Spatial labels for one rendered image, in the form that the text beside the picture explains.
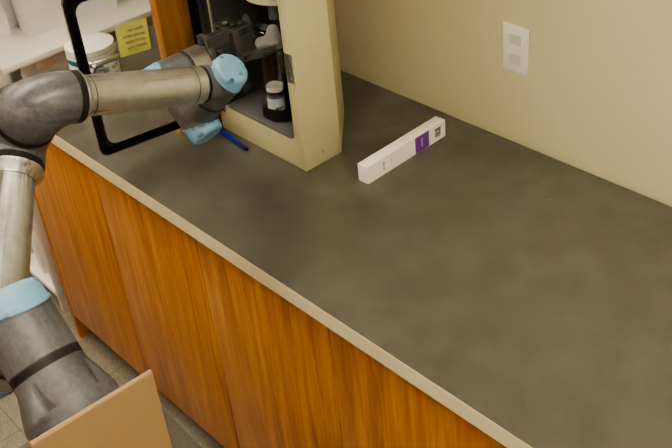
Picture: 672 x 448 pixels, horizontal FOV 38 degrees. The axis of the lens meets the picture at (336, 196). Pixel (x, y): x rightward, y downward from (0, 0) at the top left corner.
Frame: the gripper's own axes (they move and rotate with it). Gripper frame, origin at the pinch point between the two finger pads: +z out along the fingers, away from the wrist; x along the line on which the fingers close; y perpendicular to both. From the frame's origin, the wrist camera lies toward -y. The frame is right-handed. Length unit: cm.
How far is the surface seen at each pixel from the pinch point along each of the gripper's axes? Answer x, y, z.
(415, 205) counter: -42, -28, -1
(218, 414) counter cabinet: 3, -97, -36
